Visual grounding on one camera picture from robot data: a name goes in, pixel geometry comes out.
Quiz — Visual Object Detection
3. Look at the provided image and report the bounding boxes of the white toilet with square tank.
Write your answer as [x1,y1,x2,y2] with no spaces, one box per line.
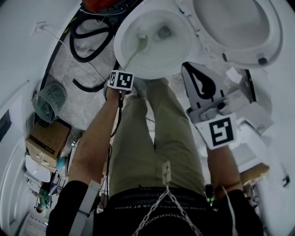
[200,88,275,172]

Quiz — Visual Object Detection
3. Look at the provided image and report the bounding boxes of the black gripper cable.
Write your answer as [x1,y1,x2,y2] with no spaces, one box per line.
[109,89,124,139]

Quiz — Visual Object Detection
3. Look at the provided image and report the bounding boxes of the grey mesh waste basket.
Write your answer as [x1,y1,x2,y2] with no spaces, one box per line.
[31,82,68,123]

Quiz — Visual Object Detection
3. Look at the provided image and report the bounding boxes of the grey shoulder strap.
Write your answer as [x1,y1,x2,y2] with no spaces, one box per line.
[77,180,101,218]

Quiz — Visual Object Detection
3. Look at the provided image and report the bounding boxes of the person's left forearm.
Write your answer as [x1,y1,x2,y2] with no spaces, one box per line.
[69,87,131,183]

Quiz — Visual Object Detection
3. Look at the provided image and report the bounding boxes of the person's black printed t-shirt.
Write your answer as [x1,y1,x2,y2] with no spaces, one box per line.
[47,179,266,236]

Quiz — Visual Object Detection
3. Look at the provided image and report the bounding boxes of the white oval toilet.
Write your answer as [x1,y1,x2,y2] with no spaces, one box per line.
[113,0,283,80]

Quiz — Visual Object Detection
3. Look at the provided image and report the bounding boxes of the white paper sheet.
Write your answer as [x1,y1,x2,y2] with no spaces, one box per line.
[225,66,243,84]

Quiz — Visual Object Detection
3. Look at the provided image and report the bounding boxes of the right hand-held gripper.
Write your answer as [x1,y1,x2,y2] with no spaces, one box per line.
[181,61,241,151]

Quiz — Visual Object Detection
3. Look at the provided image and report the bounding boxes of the red vacuum cleaner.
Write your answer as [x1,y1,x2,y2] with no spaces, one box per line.
[80,0,131,15]

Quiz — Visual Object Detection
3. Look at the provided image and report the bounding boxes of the person's khaki trousers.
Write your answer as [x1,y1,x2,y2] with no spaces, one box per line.
[109,77,206,198]

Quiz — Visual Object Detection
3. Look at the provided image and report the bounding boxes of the person's right forearm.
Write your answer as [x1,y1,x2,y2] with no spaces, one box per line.
[206,145,244,199]

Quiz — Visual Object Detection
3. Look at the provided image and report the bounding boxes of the window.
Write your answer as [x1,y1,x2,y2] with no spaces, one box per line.
[0,109,12,142]

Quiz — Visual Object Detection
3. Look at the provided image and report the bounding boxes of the white loose toilet seat lid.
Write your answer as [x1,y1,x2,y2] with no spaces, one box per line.
[24,154,52,182]

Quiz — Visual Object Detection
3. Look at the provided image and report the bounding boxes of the brown cardboard box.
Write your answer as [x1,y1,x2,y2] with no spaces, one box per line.
[24,120,71,168]

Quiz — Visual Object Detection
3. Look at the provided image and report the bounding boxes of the silver chain necklace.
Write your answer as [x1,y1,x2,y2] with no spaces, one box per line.
[130,160,204,236]

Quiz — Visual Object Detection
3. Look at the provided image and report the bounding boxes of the black hose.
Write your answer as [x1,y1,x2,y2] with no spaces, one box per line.
[68,13,117,93]

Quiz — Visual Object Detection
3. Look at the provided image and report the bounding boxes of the pale green toilet brush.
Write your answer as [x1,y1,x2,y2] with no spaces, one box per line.
[123,33,149,70]

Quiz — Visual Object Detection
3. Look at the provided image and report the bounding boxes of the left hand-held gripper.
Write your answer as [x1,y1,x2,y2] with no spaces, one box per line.
[106,70,135,92]

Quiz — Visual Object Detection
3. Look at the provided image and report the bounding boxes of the white wall socket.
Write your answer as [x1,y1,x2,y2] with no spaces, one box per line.
[34,21,47,33]

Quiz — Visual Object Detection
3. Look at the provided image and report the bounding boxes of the white power cable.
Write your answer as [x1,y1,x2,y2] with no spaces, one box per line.
[42,25,107,82]

